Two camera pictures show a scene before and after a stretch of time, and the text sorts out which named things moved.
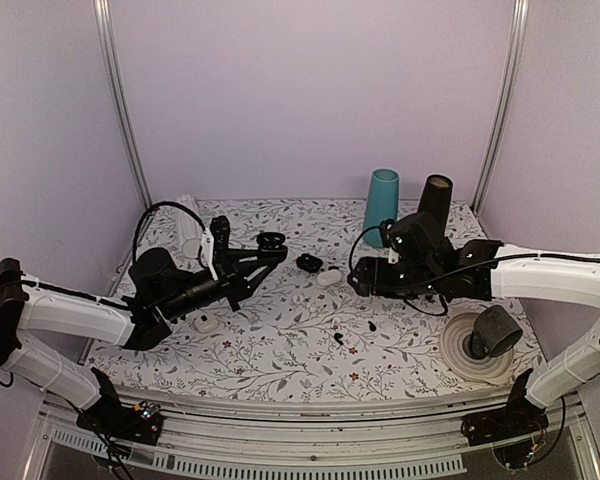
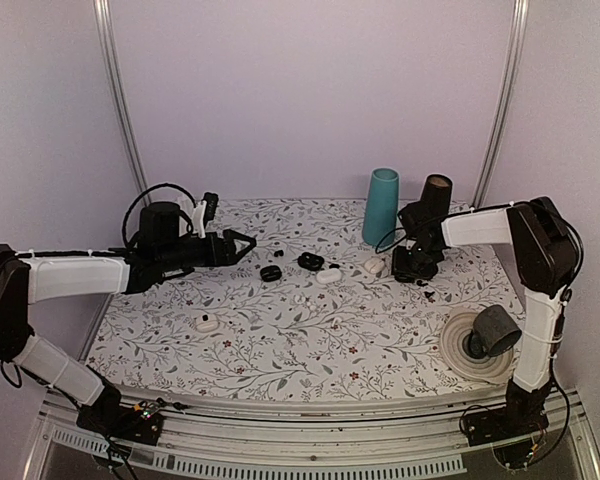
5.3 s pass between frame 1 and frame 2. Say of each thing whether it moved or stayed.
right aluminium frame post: stayed
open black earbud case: stayed
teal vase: stayed
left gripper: moved
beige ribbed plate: stayed
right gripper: moved
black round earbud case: moved
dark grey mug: stayed
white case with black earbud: stayed
